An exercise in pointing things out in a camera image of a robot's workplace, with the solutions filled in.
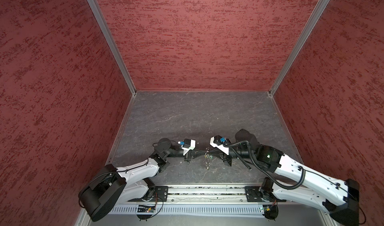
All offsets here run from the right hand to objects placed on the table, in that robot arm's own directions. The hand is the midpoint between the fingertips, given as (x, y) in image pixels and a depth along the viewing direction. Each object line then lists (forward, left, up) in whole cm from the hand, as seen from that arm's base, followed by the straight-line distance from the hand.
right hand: (210, 155), depth 67 cm
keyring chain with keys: (-1, +1, 0) cm, 1 cm away
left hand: (+1, +2, -1) cm, 2 cm away
